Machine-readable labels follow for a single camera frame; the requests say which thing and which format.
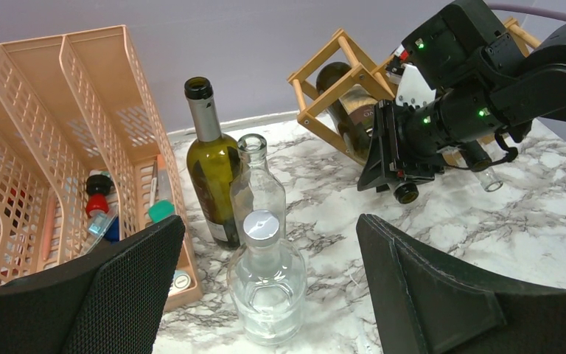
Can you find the tall clear glass bottle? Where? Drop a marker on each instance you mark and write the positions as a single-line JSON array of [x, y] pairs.
[[489, 180]]

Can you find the wooden lattice wine rack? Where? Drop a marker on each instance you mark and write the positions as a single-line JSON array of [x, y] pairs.
[[311, 103]]

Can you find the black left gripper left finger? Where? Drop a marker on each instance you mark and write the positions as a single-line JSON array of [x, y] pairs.
[[108, 301]]

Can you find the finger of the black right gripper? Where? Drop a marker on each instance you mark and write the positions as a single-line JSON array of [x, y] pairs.
[[374, 174]]

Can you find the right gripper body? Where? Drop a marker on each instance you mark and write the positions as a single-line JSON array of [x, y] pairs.
[[411, 140]]

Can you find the green bottle silver cap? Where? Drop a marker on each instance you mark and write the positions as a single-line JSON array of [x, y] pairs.
[[213, 163]]

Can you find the squat clear glass bottle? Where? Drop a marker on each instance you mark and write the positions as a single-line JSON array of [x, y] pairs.
[[267, 280]]

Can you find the peach plastic file organizer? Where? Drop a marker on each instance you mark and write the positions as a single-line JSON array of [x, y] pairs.
[[71, 105]]

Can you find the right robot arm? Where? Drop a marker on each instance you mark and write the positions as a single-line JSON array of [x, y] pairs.
[[488, 86]]

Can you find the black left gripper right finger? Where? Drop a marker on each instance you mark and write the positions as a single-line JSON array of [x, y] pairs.
[[426, 301]]

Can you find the slim clear glass bottle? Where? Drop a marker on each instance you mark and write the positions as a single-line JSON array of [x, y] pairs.
[[256, 187]]

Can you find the green bottle black cap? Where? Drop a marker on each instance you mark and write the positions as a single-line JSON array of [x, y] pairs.
[[353, 115]]

